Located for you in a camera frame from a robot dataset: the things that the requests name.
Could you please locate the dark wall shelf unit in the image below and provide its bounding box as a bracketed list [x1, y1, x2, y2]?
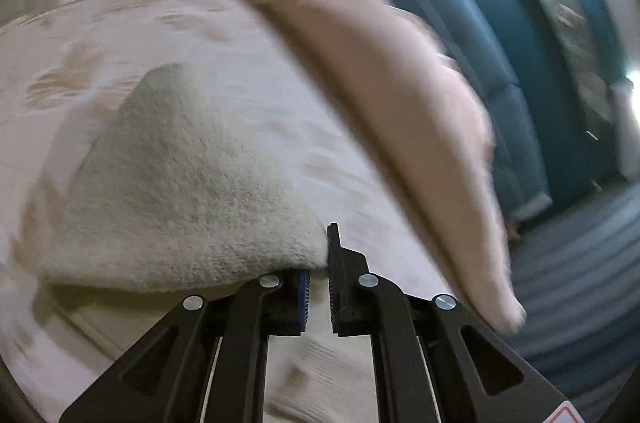
[495, 0, 626, 139]

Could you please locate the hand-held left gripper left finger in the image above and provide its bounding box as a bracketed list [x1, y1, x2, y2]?
[59, 269, 312, 423]

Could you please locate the striped grey rug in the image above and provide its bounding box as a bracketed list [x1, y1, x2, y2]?
[500, 183, 640, 409]

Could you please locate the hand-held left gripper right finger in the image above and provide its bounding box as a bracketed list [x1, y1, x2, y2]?
[326, 223, 572, 423]

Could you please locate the white patterned fluffy towel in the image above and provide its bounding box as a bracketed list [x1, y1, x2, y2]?
[0, 0, 501, 423]

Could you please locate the pink blanket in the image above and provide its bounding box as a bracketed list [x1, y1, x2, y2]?
[247, 0, 528, 334]

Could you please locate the blue sofa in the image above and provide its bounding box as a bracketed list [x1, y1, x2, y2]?
[375, 0, 556, 224]

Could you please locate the white fluffy cloth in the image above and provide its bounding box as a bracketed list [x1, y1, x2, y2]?
[42, 63, 329, 296]

